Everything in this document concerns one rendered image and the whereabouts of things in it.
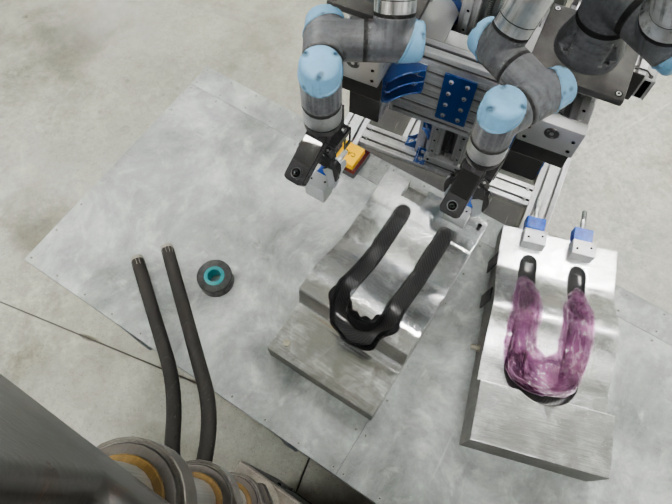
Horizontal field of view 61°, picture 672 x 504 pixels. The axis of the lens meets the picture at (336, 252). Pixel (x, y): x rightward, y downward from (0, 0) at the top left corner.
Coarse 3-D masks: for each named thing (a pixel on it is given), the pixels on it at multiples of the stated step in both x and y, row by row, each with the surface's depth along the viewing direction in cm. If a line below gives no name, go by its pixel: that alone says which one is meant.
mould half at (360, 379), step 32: (384, 192) 132; (352, 224) 129; (416, 224) 129; (448, 224) 129; (352, 256) 125; (384, 256) 126; (416, 256) 126; (448, 256) 126; (320, 288) 118; (384, 288) 120; (448, 288) 123; (288, 320) 123; (320, 320) 122; (416, 320) 115; (288, 352) 120; (320, 352) 120; (352, 352) 120; (384, 352) 118; (320, 384) 119; (352, 384) 117; (384, 384) 117
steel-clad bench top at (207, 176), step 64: (192, 128) 151; (256, 128) 151; (128, 192) 143; (192, 192) 143; (256, 192) 143; (64, 256) 136; (128, 256) 136; (192, 256) 135; (256, 256) 135; (320, 256) 135; (128, 320) 129; (256, 320) 129; (448, 320) 129; (640, 320) 128; (256, 384) 123; (448, 384) 123; (640, 384) 123; (320, 448) 118; (384, 448) 117; (448, 448) 117; (640, 448) 117
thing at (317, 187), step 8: (344, 152) 131; (320, 168) 128; (312, 176) 126; (320, 176) 126; (312, 184) 125; (320, 184) 125; (312, 192) 128; (320, 192) 126; (328, 192) 128; (320, 200) 129
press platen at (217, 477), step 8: (192, 464) 70; (200, 464) 70; (208, 464) 71; (216, 464) 72; (192, 472) 69; (200, 472) 70; (208, 472) 70; (216, 472) 70; (224, 472) 70; (208, 480) 69; (216, 480) 69; (224, 480) 69; (232, 480) 71; (216, 488) 69; (224, 488) 69; (232, 488) 70; (216, 496) 68; (224, 496) 69; (232, 496) 69; (240, 496) 72
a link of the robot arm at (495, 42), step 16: (512, 0) 97; (528, 0) 96; (544, 0) 95; (496, 16) 102; (512, 16) 98; (528, 16) 97; (480, 32) 105; (496, 32) 102; (512, 32) 100; (528, 32) 100; (480, 48) 106; (496, 48) 103; (512, 48) 103; (496, 64) 104
